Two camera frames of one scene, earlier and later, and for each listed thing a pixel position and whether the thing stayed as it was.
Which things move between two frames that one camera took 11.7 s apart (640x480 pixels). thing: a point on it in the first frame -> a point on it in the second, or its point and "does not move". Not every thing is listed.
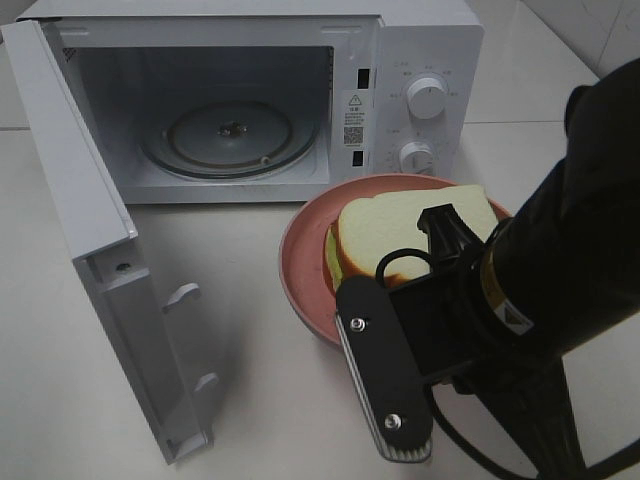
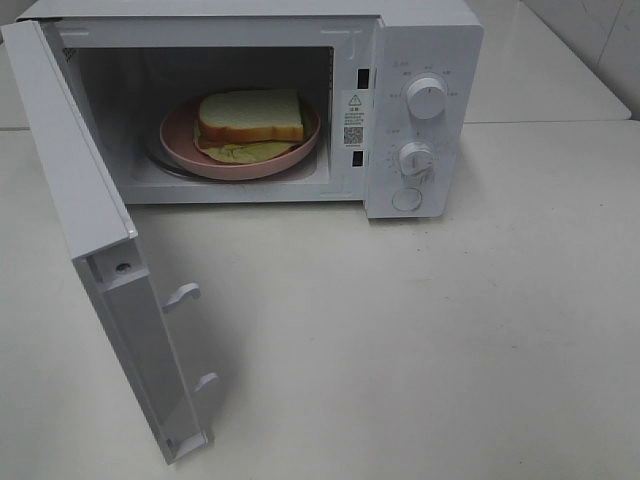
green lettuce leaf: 333,257 -> 251,152
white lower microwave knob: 415,158 does not move
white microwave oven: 261,102 does not move
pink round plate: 305,271 -> 180,151
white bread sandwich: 379,237 -> 250,116
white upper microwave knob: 426,97 does not move
